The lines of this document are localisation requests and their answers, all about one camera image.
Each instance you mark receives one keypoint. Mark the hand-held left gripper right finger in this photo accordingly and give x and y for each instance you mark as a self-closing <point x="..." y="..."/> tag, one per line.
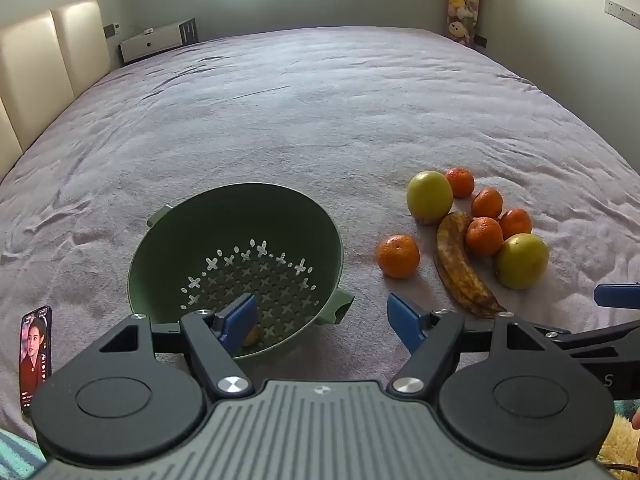
<point x="404" y="320"/>

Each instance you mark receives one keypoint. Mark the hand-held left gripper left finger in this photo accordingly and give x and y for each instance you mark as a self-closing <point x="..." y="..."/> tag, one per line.
<point x="239" y="322"/>

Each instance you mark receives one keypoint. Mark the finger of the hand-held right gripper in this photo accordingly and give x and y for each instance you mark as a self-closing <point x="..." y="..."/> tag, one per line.
<point x="610" y="337"/>
<point x="617" y="296"/>

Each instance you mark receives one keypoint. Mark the orange tangerine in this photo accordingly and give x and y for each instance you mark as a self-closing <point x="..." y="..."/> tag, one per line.
<point x="484" y="236"/>
<point x="460" y="181"/>
<point x="398" y="256"/>
<point x="487" y="203"/>
<point x="517" y="222"/>

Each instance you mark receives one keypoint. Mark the overripe brown-spotted banana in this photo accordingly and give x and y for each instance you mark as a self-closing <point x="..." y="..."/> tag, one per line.
<point x="457" y="265"/>

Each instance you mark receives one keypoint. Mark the green colander bowl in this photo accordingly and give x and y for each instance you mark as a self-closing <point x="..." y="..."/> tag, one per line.
<point x="225" y="230"/>

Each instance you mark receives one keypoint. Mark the yellow-green lemon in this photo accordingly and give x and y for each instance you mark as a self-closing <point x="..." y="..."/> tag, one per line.
<point x="522" y="260"/>
<point x="430" y="197"/>

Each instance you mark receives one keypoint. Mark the person's right hand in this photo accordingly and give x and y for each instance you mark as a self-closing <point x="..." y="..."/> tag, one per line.
<point x="636" y="419"/>

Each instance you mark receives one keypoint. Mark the small yellow-orange piece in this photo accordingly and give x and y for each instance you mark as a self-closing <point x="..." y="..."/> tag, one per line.
<point x="251" y="336"/>

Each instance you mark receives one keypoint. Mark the yellow plush toy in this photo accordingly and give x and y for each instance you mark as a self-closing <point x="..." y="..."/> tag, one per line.
<point x="622" y="452"/>

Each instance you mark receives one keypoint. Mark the smartphone with lit screen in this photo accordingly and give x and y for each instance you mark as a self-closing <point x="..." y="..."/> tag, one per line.
<point x="36" y="360"/>

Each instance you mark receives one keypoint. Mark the teal striped cloth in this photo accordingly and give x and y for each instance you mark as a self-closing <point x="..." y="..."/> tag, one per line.
<point x="17" y="457"/>

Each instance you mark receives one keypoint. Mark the black baseboard box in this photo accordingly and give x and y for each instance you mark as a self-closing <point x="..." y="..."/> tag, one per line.
<point x="480" y="42"/>

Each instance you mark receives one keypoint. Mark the white bedside table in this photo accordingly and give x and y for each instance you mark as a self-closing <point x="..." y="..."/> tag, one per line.
<point x="150" y="47"/>

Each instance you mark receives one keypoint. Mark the black slotted rack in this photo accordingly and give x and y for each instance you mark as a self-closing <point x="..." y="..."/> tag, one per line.
<point x="188" y="31"/>

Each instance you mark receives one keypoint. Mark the cream padded headboard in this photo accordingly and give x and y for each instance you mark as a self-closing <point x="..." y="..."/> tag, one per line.
<point x="35" y="70"/>

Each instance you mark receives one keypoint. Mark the white wall socket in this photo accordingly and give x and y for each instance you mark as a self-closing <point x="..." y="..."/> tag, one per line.
<point x="622" y="11"/>

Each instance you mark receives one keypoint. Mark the wall switch panel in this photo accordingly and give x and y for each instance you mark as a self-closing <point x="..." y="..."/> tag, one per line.
<point x="111" y="29"/>

